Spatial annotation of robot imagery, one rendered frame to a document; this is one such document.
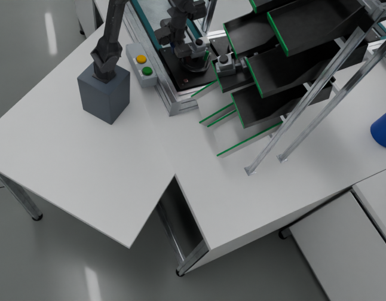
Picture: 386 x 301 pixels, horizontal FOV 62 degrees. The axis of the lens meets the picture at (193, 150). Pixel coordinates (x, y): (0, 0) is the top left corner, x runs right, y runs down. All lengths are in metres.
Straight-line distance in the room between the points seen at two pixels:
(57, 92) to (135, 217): 0.64
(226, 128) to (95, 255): 1.19
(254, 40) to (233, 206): 0.62
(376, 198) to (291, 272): 0.88
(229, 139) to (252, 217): 0.32
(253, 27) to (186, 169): 0.59
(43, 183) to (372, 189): 1.36
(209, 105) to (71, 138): 0.56
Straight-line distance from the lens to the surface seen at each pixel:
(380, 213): 1.60
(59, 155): 1.32
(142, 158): 1.29
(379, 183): 1.67
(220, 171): 1.32
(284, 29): 0.87
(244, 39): 1.03
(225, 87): 1.09
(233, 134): 1.20
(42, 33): 3.02
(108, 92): 1.21
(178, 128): 1.38
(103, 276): 2.03
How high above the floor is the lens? 2.01
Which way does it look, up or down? 60 degrees down
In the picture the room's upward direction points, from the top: 21 degrees clockwise
